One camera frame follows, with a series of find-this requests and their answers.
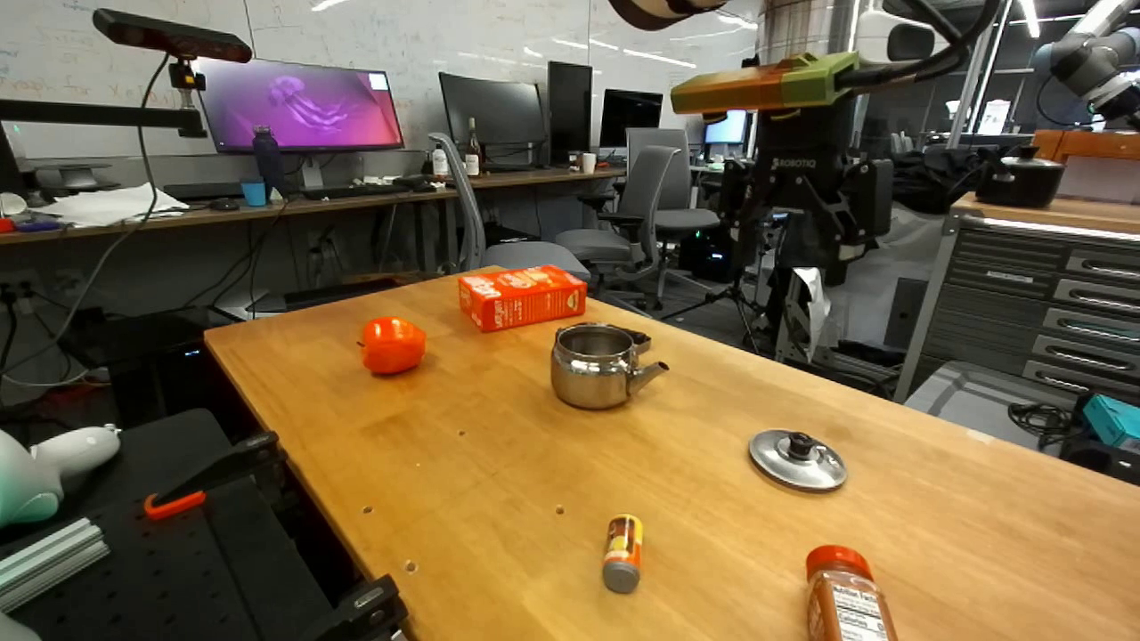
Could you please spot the orange tomato toy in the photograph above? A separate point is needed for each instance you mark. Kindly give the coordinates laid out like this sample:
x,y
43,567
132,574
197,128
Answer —
x,y
392,346

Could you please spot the purple screen monitor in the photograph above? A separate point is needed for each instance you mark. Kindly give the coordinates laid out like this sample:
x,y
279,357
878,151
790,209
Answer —
x,y
296,103

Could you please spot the black pot on cabinet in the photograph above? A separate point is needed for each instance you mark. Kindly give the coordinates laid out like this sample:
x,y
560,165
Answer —
x,y
1021,181

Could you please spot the silver metal kettle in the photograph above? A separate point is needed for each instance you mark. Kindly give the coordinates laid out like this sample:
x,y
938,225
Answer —
x,y
599,364

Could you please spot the orange handled clamp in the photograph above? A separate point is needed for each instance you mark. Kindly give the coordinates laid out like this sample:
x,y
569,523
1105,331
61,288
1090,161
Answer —
x,y
194,490

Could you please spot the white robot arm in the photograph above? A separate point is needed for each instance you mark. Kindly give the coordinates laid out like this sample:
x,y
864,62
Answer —
x,y
33,476

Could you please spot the orange spice bottle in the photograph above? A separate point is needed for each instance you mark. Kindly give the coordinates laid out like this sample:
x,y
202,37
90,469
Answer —
x,y
846,604

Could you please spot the black camera on boom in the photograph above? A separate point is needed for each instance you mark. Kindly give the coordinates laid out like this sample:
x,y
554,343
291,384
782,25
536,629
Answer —
x,y
174,37

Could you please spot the teal case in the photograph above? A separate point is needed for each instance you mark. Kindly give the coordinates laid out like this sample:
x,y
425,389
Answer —
x,y
1113,420

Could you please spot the grey office chair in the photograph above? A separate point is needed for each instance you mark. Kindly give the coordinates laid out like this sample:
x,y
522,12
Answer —
x,y
625,252

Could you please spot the grey drawer cabinet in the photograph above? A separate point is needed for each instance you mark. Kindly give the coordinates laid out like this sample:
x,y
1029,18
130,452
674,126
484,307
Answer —
x,y
1043,294

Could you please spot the silver kettle lid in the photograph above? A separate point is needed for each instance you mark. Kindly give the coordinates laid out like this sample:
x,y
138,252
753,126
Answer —
x,y
801,460

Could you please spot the orange cracker box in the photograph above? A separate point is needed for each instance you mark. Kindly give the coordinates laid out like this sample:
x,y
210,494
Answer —
x,y
522,295

